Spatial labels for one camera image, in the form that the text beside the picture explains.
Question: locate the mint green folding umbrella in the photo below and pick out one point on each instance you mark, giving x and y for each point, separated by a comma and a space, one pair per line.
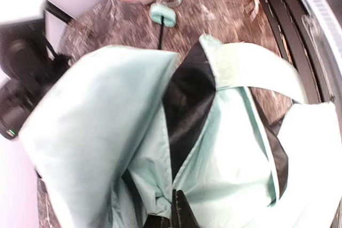
231, 127

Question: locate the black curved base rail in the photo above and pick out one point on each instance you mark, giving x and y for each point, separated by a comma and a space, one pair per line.
301, 41

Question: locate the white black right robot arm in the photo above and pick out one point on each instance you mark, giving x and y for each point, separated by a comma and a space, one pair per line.
32, 67

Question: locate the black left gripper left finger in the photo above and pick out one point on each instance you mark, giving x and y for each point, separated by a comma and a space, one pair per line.
153, 221

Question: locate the white slotted cable duct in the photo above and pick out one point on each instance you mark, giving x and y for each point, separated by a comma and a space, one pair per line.
328, 22

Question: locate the right black corner post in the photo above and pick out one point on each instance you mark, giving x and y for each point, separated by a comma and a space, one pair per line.
57, 12

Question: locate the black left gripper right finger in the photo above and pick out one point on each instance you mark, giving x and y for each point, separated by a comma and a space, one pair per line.
182, 215

